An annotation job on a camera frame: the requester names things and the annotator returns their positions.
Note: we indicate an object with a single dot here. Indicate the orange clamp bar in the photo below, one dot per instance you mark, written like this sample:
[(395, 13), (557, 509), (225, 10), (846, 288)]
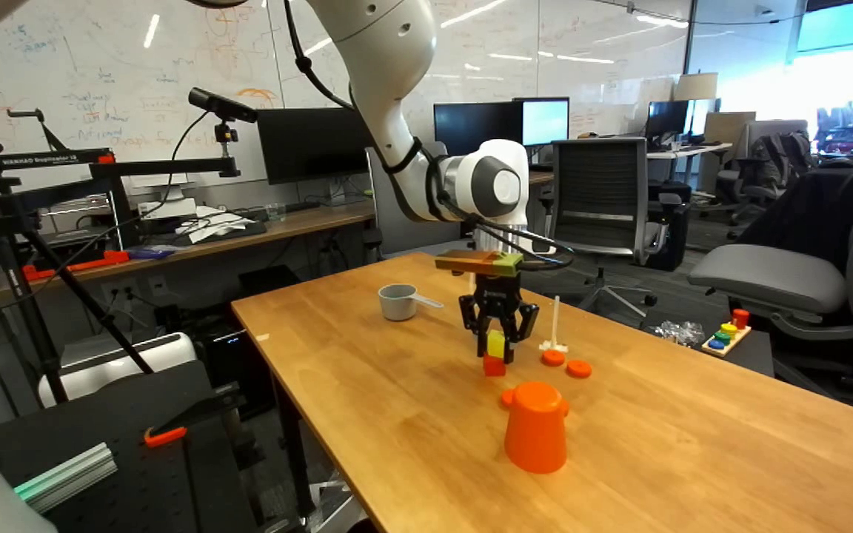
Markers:
[(75, 265)]

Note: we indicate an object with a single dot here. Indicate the colourful wooden stacking toy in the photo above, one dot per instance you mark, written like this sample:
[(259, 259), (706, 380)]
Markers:
[(726, 336)]

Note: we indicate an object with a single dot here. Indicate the grey padded office chair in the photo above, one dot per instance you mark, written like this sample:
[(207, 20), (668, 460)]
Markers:
[(770, 277)]

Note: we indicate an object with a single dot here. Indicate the white peg on base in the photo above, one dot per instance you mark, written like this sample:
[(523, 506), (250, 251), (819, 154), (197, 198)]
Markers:
[(554, 330)]

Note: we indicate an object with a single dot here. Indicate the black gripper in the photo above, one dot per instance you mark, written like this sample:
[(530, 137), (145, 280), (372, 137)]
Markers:
[(499, 291)]

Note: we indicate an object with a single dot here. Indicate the beige monitor back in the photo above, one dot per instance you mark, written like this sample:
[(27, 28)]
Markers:
[(730, 129)]

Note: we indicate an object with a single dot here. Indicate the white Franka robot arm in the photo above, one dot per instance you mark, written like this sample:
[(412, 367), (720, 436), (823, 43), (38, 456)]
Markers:
[(386, 90)]

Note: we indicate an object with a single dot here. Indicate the light grey office chair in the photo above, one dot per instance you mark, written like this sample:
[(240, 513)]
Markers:
[(386, 238)]

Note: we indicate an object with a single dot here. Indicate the black low side table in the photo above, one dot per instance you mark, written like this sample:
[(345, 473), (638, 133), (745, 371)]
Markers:
[(740, 358)]

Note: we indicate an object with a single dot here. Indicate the grey measuring cup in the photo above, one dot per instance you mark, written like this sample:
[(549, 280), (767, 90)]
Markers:
[(398, 302)]

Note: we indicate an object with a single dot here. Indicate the large black monitor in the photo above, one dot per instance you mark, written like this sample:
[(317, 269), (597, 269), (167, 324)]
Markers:
[(312, 142)]

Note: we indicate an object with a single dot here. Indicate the long wooden desk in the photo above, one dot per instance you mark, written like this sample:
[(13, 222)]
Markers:
[(250, 231)]

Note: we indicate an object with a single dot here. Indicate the black desktop monitor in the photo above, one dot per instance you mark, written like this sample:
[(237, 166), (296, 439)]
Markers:
[(475, 126)]

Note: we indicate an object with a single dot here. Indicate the black office chairs cluster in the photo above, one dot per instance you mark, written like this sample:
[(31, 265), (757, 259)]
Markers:
[(767, 166)]

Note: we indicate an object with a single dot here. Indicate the white papers pile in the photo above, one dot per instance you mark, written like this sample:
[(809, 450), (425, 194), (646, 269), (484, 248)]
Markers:
[(204, 225)]

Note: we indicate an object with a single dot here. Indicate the black equipment case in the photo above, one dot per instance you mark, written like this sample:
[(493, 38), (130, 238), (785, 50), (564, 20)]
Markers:
[(150, 473)]

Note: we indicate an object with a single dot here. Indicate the orange plastic cup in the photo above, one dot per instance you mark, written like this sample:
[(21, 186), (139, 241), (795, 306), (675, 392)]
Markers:
[(538, 429)]

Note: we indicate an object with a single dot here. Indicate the black tripod with boom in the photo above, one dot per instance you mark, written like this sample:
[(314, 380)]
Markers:
[(41, 161)]

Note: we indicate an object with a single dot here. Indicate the wooden wrist mount plate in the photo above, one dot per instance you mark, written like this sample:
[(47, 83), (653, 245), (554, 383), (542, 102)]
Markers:
[(475, 260)]

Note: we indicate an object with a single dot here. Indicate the black mesh office chair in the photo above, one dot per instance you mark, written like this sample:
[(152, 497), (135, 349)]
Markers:
[(600, 194)]

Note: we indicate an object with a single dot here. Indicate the black stereo camera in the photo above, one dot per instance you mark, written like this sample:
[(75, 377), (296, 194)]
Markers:
[(221, 103)]

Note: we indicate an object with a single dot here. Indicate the small dark monitor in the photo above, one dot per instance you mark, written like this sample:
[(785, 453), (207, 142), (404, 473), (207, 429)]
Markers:
[(663, 120)]

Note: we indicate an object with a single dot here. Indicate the clear plastic bag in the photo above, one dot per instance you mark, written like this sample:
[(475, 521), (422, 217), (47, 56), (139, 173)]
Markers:
[(678, 331)]

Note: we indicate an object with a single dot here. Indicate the red and yellow block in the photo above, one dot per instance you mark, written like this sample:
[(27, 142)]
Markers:
[(493, 352)]

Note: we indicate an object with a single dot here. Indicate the white-topped office desk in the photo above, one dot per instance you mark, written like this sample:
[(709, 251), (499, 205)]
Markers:
[(687, 152)]

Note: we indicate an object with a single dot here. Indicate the monitor with lit screen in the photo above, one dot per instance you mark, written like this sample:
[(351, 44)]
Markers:
[(545, 120)]

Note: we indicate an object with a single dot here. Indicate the silver metal bar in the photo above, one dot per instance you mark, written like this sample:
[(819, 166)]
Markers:
[(65, 476)]

